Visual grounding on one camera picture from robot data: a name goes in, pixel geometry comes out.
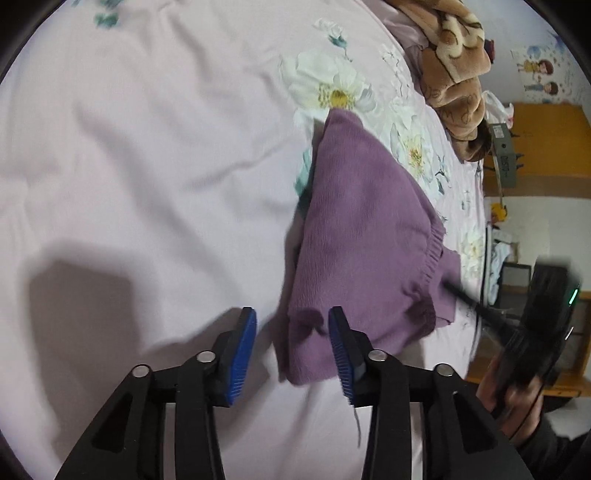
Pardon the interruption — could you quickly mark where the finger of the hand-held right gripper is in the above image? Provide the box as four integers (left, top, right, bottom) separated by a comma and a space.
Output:
442, 281, 522, 335

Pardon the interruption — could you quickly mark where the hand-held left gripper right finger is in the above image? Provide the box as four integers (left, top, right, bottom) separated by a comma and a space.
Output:
328, 305, 536, 480

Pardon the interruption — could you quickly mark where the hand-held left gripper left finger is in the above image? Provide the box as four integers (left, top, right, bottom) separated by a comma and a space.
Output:
54, 306, 258, 480

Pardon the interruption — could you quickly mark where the purple knit garment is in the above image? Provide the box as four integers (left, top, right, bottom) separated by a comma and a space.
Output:
276, 108, 464, 386

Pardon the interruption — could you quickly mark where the person's right forearm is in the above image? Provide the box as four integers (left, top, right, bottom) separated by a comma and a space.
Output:
512, 415, 591, 480

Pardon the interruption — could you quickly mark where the person's right hand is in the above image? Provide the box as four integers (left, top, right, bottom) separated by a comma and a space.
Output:
475, 355, 546, 444

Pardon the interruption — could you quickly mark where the light blue cloth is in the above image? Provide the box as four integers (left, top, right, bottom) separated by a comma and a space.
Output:
487, 240, 511, 301

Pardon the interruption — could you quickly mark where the black framed panel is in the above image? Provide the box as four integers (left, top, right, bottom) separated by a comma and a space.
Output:
496, 262, 534, 310

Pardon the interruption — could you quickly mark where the grey box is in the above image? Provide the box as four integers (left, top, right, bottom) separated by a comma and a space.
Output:
487, 122, 522, 190

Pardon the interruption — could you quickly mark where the orange wooden cabinet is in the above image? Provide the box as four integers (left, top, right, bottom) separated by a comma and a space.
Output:
482, 102, 591, 200

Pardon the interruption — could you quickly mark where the white plastic bag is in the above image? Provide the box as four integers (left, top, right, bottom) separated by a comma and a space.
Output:
480, 90, 515, 130

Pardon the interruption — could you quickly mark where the pink floral bedsheet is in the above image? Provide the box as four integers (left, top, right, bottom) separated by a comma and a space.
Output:
0, 0, 488, 480

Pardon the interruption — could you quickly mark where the brown patterned blanket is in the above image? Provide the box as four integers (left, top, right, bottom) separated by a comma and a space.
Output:
388, 0, 495, 162

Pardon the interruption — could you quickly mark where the black bed frame rail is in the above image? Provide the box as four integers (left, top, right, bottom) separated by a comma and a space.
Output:
480, 222, 488, 305

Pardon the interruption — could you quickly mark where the wall poster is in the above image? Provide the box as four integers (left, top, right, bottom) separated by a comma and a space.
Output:
510, 30, 578, 100

